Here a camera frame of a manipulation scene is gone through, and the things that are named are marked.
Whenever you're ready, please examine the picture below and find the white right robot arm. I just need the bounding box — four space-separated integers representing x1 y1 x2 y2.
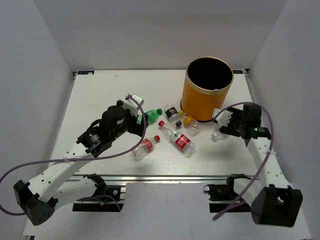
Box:
212 102 303 228

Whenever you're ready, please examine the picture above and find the orange bin with gold rim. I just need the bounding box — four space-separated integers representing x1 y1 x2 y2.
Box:
180 56 234 123

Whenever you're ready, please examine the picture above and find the large red label water bottle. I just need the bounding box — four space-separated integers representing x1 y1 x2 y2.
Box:
158 120 196 157

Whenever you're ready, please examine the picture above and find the yellow cap clear bottle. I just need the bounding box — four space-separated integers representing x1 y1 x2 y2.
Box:
178 110 201 136

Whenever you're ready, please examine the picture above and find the red label cola bottle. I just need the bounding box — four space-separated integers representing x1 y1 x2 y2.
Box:
131 135 160 159

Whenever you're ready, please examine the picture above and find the blue label clear bottle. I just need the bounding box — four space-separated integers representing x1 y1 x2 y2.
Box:
211 123 226 141

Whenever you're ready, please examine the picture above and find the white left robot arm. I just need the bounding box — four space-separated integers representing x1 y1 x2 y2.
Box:
13 95 148 226

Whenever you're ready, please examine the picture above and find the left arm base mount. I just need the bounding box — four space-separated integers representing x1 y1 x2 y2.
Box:
72 173 125 213

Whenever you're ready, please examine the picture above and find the green plastic bottle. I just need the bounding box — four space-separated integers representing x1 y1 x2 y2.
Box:
145 108 163 124

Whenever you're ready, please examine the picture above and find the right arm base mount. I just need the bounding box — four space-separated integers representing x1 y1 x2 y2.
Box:
203 173 251 213

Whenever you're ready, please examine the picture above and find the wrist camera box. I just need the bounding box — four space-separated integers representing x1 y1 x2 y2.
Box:
122 94 144 117
212 108 233 127

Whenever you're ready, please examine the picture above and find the small black bottle cap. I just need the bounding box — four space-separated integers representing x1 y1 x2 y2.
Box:
175 121 182 127

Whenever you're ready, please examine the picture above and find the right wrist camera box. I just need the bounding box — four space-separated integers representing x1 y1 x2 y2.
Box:
212 108 233 127

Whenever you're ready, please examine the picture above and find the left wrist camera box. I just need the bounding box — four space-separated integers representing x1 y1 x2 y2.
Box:
122 94 144 117

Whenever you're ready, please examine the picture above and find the black label clear bottle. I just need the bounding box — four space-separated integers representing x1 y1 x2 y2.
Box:
163 103 180 122

